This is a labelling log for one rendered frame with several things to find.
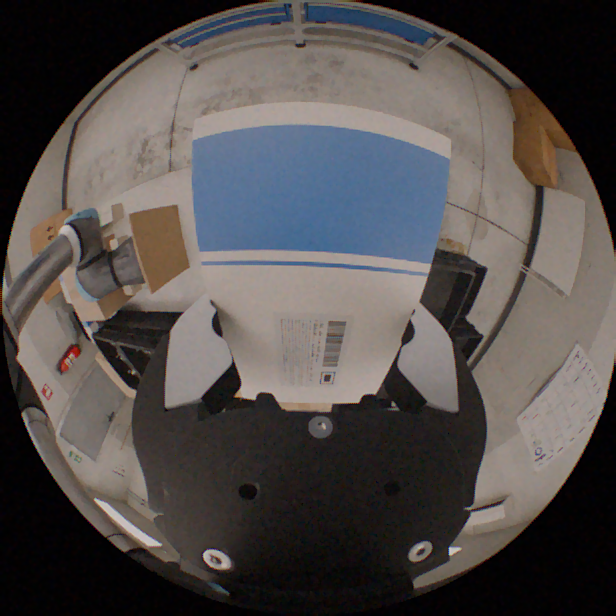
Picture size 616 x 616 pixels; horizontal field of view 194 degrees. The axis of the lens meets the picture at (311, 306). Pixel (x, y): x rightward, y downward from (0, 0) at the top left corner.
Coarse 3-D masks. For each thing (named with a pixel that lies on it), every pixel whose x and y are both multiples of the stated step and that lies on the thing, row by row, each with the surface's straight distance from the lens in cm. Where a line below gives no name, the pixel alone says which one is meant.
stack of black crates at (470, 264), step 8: (448, 256) 133; (456, 256) 135; (464, 256) 157; (464, 264) 143; (472, 264) 133; (480, 264) 149; (480, 272) 150; (480, 280) 149; (472, 288) 153; (480, 288) 150; (472, 296) 152; (464, 304) 157; (472, 304) 152; (464, 312) 157
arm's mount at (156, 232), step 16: (160, 208) 60; (176, 208) 66; (144, 224) 55; (160, 224) 59; (176, 224) 65; (144, 240) 55; (160, 240) 59; (176, 240) 64; (144, 256) 54; (160, 256) 58; (176, 256) 63; (144, 272) 54; (160, 272) 57; (176, 272) 62
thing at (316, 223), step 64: (256, 128) 9; (320, 128) 9; (384, 128) 9; (192, 192) 10; (256, 192) 8; (320, 192) 8; (384, 192) 9; (256, 256) 9; (320, 256) 8; (384, 256) 9; (256, 320) 10; (320, 320) 10; (384, 320) 11; (256, 384) 15; (320, 384) 14
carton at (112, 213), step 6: (114, 204) 87; (120, 204) 89; (102, 210) 92; (108, 210) 88; (114, 210) 87; (120, 210) 88; (102, 216) 93; (108, 216) 88; (114, 216) 86; (120, 216) 88; (102, 222) 93; (108, 222) 88
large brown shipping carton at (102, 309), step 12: (108, 240) 95; (72, 276) 105; (72, 288) 113; (120, 288) 94; (72, 300) 123; (84, 300) 102; (108, 300) 91; (120, 300) 94; (84, 312) 111; (96, 312) 95; (108, 312) 91
